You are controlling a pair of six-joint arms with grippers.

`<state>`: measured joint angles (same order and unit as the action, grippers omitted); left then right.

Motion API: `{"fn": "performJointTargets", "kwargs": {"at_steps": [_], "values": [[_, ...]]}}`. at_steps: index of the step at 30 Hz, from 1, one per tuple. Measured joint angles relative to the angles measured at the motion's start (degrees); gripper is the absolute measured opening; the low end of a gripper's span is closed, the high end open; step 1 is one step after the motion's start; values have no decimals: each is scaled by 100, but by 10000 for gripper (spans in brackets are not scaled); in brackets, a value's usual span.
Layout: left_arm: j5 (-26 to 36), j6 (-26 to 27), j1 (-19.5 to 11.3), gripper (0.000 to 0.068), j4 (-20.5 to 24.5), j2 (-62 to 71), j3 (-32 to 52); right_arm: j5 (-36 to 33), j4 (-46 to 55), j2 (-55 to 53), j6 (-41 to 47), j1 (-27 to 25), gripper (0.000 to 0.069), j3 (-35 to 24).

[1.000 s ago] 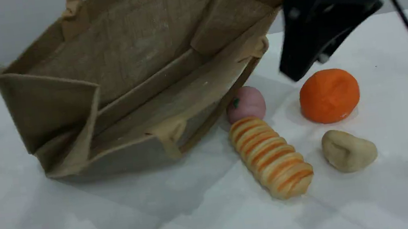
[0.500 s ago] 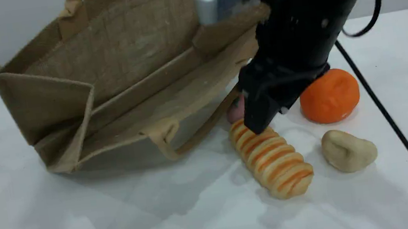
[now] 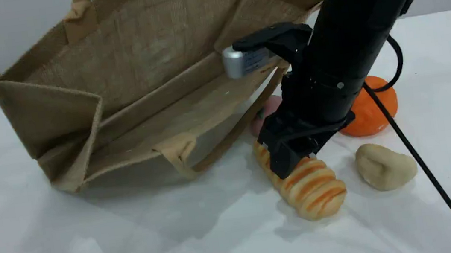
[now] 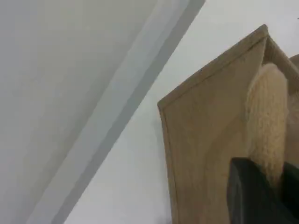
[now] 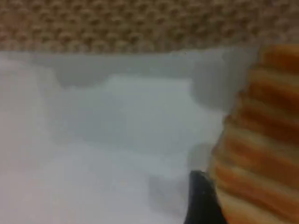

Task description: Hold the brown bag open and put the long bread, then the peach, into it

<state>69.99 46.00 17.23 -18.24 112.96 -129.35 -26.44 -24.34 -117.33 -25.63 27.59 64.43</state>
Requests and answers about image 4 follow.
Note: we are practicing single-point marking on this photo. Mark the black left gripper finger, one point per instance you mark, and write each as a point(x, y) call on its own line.
point(293, 182)
point(247, 198)

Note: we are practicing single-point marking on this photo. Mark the brown jute bag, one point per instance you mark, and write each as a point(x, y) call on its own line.
point(205, 140)

